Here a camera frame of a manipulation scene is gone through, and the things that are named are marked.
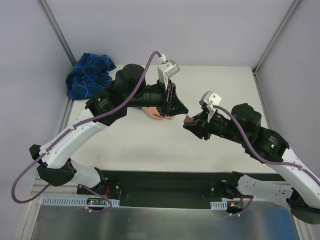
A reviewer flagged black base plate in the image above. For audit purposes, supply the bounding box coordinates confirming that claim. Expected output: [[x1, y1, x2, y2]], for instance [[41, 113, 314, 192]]
[[47, 168, 266, 208]]

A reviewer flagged white cable duct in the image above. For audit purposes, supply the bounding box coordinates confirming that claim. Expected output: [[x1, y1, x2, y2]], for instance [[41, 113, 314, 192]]
[[210, 200, 228, 211], [42, 196, 110, 207]]

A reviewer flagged left aluminium frame post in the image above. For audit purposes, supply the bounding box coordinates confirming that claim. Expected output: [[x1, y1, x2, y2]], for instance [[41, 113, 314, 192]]
[[37, 0, 76, 66]]

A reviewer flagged right aluminium frame post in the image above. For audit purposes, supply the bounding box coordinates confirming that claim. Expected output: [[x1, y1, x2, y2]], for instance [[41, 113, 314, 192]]
[[252, 0, 303, 76]]

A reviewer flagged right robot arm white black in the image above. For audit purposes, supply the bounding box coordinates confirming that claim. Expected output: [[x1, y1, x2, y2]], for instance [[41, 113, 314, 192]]
[[183, 103, 320, 225]]

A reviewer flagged blue plaid cloth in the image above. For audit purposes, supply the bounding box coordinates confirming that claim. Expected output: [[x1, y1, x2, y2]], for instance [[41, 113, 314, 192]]
[[65, 53, 116, 101]]

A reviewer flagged right white cable duct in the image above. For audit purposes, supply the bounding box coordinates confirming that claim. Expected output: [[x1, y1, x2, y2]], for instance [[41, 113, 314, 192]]
[[210, 200, 228, 211]]

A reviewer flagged purple cable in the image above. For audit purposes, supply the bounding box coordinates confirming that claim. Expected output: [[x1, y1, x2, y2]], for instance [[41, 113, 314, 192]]
[[212, 104, 320, 186], [11, 50, 163, 204]]

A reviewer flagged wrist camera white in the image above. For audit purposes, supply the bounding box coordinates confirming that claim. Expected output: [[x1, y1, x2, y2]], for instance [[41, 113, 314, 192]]
[[199, 91, 222, 123], [157, 54, 180, 89]]

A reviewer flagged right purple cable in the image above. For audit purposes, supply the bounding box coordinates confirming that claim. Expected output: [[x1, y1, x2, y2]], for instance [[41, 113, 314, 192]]
[[212, 104, 320, 186]]

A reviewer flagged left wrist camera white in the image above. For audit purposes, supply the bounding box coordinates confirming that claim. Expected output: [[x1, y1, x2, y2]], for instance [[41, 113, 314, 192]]
[[157, 54, 180, 89]]

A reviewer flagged left white cable duct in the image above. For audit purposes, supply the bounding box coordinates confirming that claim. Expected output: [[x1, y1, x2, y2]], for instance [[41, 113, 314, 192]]
[[42, 196, 110, 207]]

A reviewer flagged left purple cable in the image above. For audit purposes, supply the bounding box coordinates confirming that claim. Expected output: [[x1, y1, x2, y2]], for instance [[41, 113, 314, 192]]
[[11, 50, 163, 204]]

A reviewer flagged mannequin hand with nails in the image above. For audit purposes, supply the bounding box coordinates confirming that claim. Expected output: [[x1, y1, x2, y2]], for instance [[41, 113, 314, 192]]
[[141, 107, 175, 121]]

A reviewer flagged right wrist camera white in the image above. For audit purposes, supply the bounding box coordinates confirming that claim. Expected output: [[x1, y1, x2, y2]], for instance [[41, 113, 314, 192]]
[[199, 91, 222, 123]]

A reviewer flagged aluminium frame post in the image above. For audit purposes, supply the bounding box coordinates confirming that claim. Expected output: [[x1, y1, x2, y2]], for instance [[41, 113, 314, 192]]
[[37, 0, 76, 66], [252, 0, 303, 76]]

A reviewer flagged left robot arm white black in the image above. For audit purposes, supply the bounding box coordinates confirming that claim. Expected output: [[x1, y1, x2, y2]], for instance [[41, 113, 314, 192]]
[[29, 60, 189, 195]]

